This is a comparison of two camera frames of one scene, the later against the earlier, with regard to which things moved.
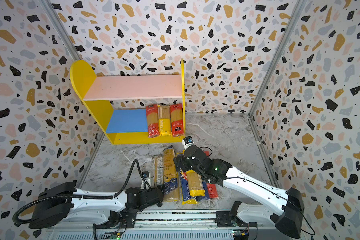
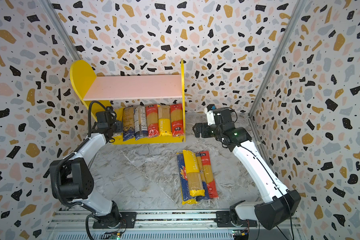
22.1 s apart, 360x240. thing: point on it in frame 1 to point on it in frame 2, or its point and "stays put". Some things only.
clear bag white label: [157, 172] to [140, 122]
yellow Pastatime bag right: [195, 183] stays put
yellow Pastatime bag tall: [164, 115] stays put
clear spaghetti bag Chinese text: [171, 188] to [128, 123]
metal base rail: [168, 225] stays put
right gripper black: [183, 162] to [204, 130]
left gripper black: [140, 191] to [117, 126]
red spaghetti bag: [177, 119] stays put
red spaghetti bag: [152, 121] stays put
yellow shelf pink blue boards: [124, 126] stays put
